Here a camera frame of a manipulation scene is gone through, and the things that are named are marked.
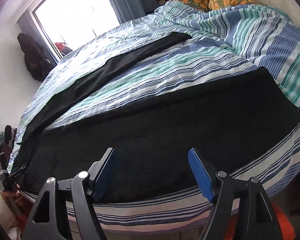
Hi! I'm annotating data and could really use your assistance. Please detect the black pants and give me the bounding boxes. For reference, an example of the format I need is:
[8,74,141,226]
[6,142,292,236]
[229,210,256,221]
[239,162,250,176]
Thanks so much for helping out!
[14,32,300,203]

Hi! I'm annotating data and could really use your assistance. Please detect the dark hanging jacket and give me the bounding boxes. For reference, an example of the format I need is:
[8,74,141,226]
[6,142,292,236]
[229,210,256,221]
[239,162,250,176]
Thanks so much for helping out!
[17,33,52,82]

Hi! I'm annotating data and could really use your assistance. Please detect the person left hand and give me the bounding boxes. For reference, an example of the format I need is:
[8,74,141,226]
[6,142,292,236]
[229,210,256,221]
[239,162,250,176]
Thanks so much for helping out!
[0,184,24,206]

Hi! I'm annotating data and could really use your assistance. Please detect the striped blue green bedsheet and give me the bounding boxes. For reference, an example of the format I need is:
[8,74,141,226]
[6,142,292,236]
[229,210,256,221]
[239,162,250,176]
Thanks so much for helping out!
[8,2,300,233]

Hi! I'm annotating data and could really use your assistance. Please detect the red fuzzy garment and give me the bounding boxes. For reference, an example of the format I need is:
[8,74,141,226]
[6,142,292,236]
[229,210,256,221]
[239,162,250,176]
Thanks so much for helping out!
[224,202,296,240]

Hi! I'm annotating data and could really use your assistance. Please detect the red item at window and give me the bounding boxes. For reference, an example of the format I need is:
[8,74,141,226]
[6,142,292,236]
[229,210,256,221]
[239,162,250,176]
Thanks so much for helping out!
[55,42,72,56]

